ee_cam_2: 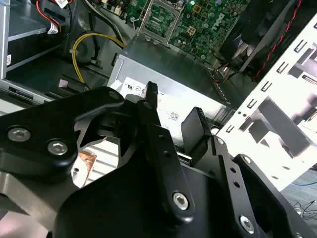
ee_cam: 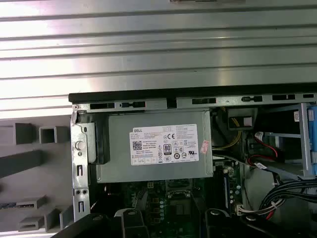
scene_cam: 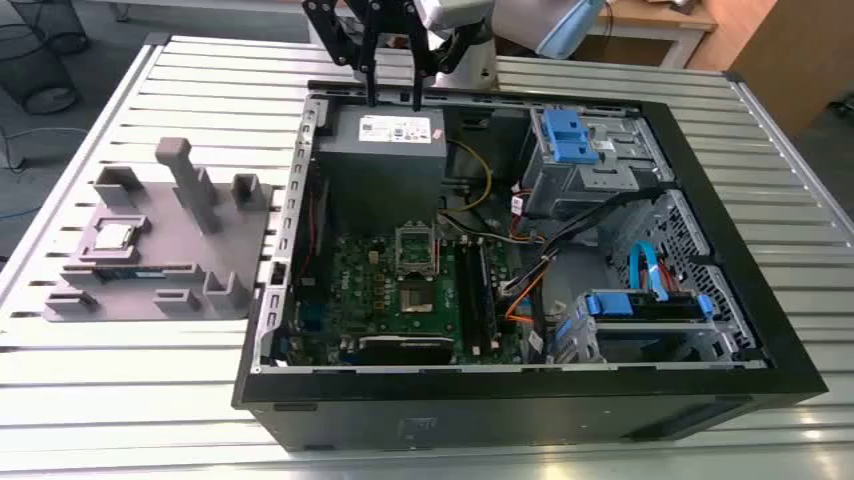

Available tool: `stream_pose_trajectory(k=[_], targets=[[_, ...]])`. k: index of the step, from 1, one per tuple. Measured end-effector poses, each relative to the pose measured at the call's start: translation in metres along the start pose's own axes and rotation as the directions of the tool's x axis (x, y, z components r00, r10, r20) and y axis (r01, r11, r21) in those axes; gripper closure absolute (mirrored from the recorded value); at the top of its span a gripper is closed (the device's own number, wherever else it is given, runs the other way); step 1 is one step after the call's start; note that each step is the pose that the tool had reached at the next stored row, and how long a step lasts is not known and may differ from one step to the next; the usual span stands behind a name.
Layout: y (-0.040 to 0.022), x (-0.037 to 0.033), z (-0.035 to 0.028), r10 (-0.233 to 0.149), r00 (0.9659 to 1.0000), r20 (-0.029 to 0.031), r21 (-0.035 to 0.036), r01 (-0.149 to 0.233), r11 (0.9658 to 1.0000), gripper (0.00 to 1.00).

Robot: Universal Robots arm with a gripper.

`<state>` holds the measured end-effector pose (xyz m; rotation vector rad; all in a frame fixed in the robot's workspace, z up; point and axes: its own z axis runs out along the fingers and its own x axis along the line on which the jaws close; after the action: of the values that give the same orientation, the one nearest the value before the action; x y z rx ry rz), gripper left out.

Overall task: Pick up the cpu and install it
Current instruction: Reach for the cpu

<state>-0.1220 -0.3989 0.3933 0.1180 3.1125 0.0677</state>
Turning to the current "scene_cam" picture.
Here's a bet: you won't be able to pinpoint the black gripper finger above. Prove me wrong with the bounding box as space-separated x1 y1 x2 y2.
398 0 485 112
301 0 386 107

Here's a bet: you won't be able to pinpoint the metal socket cover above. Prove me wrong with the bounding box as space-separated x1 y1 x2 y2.
394 219 441 276

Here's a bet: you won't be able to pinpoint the silver CPU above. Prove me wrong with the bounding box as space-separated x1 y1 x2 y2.
91 222 143 251

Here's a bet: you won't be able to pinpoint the CPU socket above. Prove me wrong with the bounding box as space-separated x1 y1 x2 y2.
397 278 441 316

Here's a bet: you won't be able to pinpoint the grey power supply unit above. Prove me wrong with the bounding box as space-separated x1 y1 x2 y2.
312 106 449 229

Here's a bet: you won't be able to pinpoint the grey metal drive cage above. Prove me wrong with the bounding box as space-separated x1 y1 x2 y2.
520 106 677 217

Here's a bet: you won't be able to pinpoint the grey parts rack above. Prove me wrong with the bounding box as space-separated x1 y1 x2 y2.
41 137 277 324

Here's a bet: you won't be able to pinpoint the black RAM slot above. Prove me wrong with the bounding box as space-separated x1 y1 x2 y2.
469 240 486 354
457 238 474 355

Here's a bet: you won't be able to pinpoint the blue RAM stick white label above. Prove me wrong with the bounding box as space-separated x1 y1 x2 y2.
481 244 502 351

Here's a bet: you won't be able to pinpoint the green Dell motherboard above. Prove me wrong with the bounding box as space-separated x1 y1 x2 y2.
286 232 530 367

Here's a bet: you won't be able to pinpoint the blue board connector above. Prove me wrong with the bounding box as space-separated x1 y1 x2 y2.
298 305 328 335

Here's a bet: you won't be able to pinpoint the wooden cabinet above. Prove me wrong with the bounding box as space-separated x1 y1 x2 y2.
686 0 854 142

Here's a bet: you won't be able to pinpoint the RAM stick gold contacts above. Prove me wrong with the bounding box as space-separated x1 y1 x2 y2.
90 267 173 282

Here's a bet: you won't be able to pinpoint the hard disk in blue carrier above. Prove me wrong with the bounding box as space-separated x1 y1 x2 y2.
584 292 715 324

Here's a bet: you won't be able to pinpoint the black graphics card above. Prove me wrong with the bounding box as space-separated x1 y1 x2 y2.
357 333 457 367

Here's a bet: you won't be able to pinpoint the silver disk bay cage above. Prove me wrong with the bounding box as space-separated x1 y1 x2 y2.
546 289 767 366

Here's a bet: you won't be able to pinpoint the black open PC case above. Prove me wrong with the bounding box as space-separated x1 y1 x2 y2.
230 78 829 454

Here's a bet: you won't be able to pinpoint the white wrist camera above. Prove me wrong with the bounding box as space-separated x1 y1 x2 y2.
410 0 497 34

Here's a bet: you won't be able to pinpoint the yellow power wire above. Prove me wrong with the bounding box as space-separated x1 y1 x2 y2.
442 138 496 215

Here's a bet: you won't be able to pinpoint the blue drive bay bracket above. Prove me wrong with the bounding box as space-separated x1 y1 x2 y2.
544 108 589 137
552 133 601 164

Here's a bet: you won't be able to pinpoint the grey white wire bundle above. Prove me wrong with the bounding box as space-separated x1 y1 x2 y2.
437 209 550 247

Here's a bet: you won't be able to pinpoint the wooden desk white frame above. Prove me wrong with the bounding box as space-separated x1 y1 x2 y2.
566 0 721 70

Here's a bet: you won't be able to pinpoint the white metal desk frame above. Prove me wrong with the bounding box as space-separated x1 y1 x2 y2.
79 0 316 46

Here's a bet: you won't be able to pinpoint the black cable bundle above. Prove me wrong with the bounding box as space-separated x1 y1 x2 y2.
500 189 673 296

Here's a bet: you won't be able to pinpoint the black wire mesh bin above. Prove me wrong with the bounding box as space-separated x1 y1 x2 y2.
13 0 93 56
0 27 79 116

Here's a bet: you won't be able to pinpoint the orange SATA wire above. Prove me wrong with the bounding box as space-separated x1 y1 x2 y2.
504 272 560 326

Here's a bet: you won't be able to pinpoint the blue SATA wire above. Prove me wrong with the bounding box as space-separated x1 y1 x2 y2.
629 239 673 302

